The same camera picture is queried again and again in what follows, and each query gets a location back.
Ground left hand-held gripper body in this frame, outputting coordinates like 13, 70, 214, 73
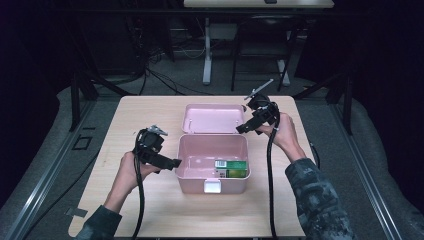
133, 124, 169, 165

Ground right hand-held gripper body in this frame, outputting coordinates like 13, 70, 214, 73
243, 78, 282, 130

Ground pink plastic storage box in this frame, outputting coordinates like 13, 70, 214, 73
174, 103, 253, 195

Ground green and white carton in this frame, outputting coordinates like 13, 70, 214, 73
214, 159, 250, 180

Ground person's right hand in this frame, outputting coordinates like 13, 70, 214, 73
255, 112, 307, 164

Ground person's left hand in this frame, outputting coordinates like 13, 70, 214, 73
116, 151, 162, 199

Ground black chair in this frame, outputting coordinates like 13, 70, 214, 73
230, 13, 302, 93

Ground white desk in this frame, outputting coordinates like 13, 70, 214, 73
183, 0, 335, 87

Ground black metal stand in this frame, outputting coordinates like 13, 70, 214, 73
293, 70, 355, 136
67, 69, 100, 133

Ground grey box under desk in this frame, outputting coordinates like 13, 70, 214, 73
209, 23, 239, 41

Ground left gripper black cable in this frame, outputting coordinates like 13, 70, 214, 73
131, 128, 148, 240

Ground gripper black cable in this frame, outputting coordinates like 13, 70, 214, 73
131, 128, 148, 240
266, 108, 282, 240

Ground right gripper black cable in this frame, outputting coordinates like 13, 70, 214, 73
266, 108, 282, 240

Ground thin black cable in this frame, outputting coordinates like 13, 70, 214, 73
309, 141, 322, 170

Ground black floor cables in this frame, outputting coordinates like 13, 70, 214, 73
141, 64, 215, 98

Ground aluminium floor rail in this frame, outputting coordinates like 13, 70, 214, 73
333, 99, 405, 240
2, 99, 98, 240

